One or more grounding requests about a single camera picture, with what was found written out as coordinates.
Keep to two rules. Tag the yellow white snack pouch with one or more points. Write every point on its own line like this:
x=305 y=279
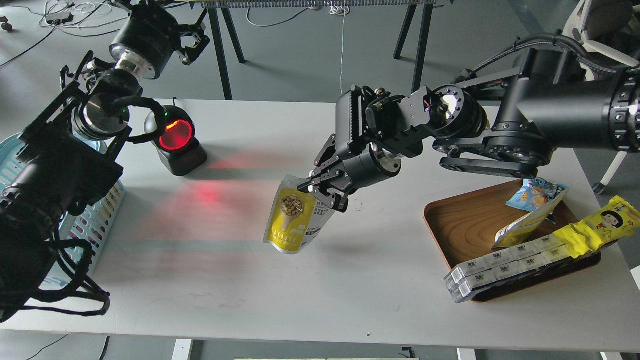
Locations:
x=518 y=231

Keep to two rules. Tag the yellow nut snack pouch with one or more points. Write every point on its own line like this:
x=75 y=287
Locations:
x=295 y=219

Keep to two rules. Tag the yellow cartoon face snack bag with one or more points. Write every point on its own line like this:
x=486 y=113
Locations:
x=616 y=220

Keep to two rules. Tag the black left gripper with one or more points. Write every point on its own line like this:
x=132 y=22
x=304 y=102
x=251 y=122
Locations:
x=142 y=42

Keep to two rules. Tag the long silver snack box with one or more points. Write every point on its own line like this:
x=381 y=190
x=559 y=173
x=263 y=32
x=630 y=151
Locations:
x=505 y=275
x=523 y=250

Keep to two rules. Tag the blue snack bag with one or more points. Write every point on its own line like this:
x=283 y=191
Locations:
x=534 y=193

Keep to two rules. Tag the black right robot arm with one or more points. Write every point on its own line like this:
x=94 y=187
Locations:
x=505 y=117

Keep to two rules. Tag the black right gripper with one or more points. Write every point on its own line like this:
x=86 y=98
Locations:
x=339 y=171

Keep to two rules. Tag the black power adapter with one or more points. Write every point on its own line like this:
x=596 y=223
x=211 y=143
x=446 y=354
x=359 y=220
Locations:
x=61 y=18

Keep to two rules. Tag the black barcode scanner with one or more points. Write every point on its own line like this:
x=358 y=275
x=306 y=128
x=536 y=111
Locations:
x=178 y=148

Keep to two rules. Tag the black trestle table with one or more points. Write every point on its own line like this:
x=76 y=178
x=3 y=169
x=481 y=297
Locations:
x=311 y=41

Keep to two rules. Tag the light blue plastic basket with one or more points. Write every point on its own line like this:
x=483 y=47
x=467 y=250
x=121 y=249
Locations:
x=93 y=225

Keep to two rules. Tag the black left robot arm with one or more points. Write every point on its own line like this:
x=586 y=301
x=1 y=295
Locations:
x=70 y=151

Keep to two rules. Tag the brown wooden tray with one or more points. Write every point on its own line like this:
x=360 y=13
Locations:
x=464 y=228

